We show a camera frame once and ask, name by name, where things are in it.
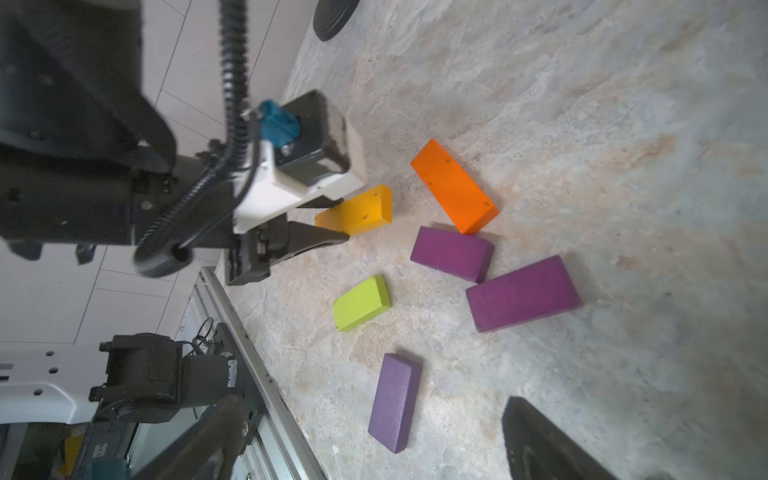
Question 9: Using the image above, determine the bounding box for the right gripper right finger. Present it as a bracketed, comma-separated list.
[501, 397, 616, 480]

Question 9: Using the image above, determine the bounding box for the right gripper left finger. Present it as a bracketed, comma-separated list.
[132, 394, 246, 480]

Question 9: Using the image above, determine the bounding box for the amber yellow long block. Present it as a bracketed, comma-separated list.
[314, 185, 393, 236]

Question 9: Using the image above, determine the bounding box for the lime green block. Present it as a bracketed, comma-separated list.
[332, 275, 392, 332]

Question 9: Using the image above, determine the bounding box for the orange block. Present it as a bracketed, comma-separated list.
[411, 139, 500, 235]

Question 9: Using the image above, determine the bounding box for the purple block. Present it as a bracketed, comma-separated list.
[368, 353, 422, 454]
[466, 255, 583, 332]
[410, 226, 495, 283]

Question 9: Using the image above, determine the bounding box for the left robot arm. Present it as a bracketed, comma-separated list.
[1, 1, 356, 285]

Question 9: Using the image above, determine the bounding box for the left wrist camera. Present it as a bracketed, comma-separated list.
[233, 90, 367, 234]

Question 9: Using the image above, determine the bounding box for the left camera cable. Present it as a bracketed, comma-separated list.
[133, 0, 265, 278]

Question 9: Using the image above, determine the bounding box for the aluminium rail frame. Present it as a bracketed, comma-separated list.
[175, 267, 327, 479]

